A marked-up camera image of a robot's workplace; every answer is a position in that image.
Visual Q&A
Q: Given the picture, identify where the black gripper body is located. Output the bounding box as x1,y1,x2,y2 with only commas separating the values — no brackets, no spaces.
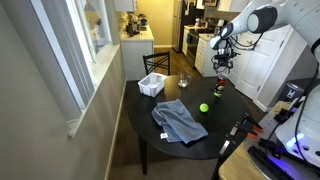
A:
212,48,238,67

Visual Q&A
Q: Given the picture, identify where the black kitchen stove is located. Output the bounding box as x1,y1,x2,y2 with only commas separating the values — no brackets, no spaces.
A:
185,28,204,68

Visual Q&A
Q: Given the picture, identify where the clear drinking glass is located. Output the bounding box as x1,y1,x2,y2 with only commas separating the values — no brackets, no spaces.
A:
177,71,193,89

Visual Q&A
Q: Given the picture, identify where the stainless steel fridge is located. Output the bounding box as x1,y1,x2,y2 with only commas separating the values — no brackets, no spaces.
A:
172,0,188,53

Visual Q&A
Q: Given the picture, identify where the black metal chair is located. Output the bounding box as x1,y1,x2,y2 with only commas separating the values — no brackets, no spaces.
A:
142,50,171,77

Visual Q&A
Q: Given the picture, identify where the blue cloth towel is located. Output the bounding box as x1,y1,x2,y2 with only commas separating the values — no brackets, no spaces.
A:
151,98,209,145

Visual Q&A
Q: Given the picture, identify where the white plastic basket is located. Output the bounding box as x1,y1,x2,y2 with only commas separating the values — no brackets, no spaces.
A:
137,72,168,98

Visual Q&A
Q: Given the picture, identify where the grey trash can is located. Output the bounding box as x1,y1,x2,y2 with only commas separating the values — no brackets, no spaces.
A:
284,82,306,103

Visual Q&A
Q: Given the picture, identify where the white kitchen counter cabinet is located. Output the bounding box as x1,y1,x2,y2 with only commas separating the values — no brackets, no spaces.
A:
119,24,155,82

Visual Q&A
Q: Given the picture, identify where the black bottle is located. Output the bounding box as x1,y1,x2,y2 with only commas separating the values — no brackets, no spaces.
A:
126,20,136,38

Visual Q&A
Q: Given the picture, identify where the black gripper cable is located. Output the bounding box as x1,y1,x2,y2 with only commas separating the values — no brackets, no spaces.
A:
229,31,264,53

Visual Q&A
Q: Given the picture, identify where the orange handled black clamp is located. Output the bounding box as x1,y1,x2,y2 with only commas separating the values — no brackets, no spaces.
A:
219,122,260,155
240,112,264,132

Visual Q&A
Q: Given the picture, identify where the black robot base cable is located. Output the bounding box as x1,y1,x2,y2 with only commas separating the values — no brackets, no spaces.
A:
266,63,320,158

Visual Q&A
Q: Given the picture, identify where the white upper wall cabinet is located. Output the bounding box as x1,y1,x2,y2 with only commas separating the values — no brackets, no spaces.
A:
114,0,138,13

